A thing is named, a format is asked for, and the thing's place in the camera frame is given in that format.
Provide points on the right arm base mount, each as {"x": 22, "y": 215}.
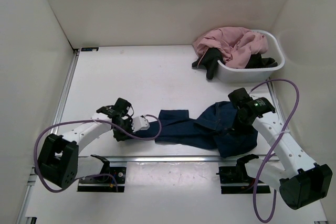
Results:
{"x": 233, "y": 177}

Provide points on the pink garment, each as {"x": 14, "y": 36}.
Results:
{"x": 236, "y": 45}

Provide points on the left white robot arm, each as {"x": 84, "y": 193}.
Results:
{"x": 56, "y": 157}

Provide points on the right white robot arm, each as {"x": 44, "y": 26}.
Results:
{"x": 302, "y": 180}

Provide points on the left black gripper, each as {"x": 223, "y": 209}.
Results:
{"x": 119, "y": 137}

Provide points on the aluminium rail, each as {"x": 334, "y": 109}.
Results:
{"x": 147, "y": 159}

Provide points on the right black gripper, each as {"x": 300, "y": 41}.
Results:
{"x": 238, "y": 128}

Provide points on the black garment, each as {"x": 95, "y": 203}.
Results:
{"x": 209, "y": 62}

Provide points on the dark blue denim trousers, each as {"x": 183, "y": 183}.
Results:
{"x": 211, "y": 130}

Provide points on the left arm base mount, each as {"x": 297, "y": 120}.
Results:
{"x": 97, "y": 175}

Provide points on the small blue label sticker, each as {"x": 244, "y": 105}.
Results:
{"x": 89, "y": 49}

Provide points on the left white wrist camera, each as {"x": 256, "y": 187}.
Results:
{"x": 140, "y": 123}

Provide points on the white plastic basket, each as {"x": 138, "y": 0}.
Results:
{"x": 230, "y": 75}

